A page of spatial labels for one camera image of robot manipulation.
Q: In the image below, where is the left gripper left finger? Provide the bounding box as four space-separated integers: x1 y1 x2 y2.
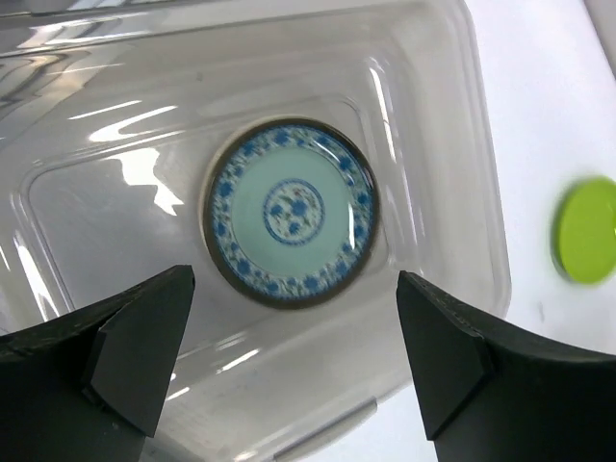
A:
1 265 195 461

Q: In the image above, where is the clear plastic bin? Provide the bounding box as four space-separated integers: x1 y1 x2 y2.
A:
1 1 511 461

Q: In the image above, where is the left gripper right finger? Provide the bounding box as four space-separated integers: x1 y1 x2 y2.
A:
396 271 615 461

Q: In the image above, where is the green plate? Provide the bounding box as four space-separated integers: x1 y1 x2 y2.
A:
552 176 615 285

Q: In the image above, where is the blue patterned plate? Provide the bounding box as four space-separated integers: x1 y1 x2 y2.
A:
206 116 380 310

